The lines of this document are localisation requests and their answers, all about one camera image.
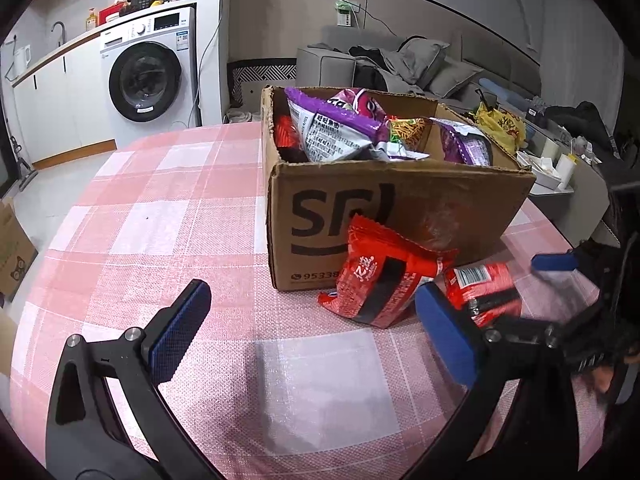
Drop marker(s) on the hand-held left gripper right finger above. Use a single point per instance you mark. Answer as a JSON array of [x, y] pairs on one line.
[[445, 335]]

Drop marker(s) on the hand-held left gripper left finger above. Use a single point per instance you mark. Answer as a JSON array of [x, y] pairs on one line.
[[177, 330]]

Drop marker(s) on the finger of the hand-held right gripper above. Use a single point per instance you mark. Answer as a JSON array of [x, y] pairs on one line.
[[552, 262]]

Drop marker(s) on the red black-striped snack packet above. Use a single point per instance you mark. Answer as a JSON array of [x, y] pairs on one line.
[[480, 280], [380, 285]]

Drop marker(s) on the brown cardboard box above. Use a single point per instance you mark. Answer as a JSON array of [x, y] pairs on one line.
[[450, 210]]

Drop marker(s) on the purple snack packet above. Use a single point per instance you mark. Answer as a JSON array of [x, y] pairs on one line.
[[470, 147]]

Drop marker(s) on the orange noodle snack bag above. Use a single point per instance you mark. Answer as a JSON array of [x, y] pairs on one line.
[[405, 130]]

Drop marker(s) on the red cone snack bag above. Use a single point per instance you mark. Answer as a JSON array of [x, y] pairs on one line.
[[285, 132]]

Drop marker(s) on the large silver purple snack bag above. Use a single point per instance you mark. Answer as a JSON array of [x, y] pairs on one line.
[[335, 135]]

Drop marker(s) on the dark purple round-print snack bag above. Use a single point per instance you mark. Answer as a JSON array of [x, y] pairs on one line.
[[360, 105]]

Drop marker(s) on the person's right hand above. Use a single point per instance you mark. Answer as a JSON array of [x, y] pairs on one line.
[[602, 377]]

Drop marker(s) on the grey coffee table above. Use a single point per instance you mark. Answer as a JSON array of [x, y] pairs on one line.
[[580, 200]]

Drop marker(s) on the white tray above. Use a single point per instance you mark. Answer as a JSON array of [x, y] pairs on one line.
[[545, 170]]

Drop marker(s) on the pink checked tablecloth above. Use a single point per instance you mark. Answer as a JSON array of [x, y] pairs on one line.
[[175, 210]]

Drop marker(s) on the yellow plastic bag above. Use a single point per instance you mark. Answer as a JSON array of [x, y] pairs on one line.
[[500, 127]]

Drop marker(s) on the dark clothes pile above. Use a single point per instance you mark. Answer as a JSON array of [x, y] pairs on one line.
[[580, 120]]

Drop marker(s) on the bear-print cardboard box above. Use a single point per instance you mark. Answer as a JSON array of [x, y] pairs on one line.
[[15, 255]]

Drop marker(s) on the grey pillow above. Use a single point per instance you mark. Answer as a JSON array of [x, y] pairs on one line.
[[455, 77]]

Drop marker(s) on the grey clothes pile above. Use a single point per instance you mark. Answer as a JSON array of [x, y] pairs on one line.
[[400, 65]]

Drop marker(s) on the white counter cabinet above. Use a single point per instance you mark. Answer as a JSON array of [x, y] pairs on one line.
[[65, 105]]

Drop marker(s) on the black white patterned basket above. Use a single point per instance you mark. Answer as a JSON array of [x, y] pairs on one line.
[[260, 77]]

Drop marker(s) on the white washing machine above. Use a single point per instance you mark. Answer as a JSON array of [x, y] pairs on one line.
[[150, 50]]

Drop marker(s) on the grey sofa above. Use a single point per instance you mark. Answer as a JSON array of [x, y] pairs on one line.
[[325, 65]]

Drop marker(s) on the white electric kettle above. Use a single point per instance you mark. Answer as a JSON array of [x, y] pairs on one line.
[[21, 60]]

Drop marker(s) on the yellow soap bottle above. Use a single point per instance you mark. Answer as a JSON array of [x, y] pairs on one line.
[[91, 19]]

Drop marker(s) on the red box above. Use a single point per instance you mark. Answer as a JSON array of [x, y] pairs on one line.
[[109, 14]]

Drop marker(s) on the curved metal faucet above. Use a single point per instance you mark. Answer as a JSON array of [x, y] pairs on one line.
[[59, 27]]

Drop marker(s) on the green wall outlet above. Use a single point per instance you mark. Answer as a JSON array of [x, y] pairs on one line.
[[346, 12]]

